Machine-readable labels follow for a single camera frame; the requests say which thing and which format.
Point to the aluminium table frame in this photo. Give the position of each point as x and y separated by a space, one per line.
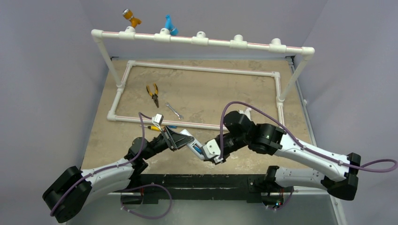
211 109

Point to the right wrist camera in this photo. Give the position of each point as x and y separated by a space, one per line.
212 152

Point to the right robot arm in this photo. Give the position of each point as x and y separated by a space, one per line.
332 172

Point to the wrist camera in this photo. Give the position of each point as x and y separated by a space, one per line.
212 152
157 121

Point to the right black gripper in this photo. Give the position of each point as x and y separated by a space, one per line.
221 147

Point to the blue faucet nozzle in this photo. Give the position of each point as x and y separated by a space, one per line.
170 26

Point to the orange faucet nozzle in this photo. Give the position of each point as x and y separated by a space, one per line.
129 16

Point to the blue battery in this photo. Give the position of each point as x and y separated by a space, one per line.
197 148

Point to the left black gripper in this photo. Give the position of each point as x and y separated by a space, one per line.
176 141

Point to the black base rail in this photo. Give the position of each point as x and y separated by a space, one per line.
250 188

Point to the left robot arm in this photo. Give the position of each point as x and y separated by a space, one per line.
75 188

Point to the yellow handled pliers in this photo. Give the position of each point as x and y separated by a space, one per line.
153 95

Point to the silver wrench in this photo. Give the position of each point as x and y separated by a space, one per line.
180 117

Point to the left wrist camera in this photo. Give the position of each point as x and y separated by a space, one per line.
157 121

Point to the white plastic faucet tap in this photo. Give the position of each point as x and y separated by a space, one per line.
246 112

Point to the white PVC pipe frame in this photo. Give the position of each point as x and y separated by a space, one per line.
164 36

